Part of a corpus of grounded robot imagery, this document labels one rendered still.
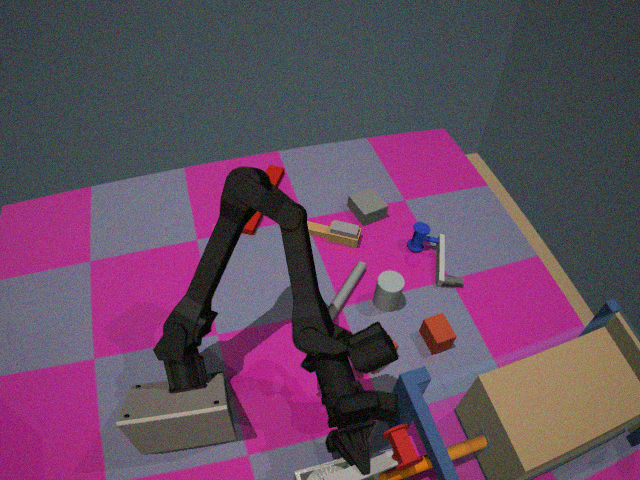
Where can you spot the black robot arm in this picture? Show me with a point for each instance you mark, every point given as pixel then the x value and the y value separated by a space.
pixel 246 191

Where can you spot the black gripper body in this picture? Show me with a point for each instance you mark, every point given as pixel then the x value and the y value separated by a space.
pixel 345 406

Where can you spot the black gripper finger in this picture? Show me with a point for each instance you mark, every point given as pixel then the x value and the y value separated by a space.
pixel 354 440
pixel 336 445

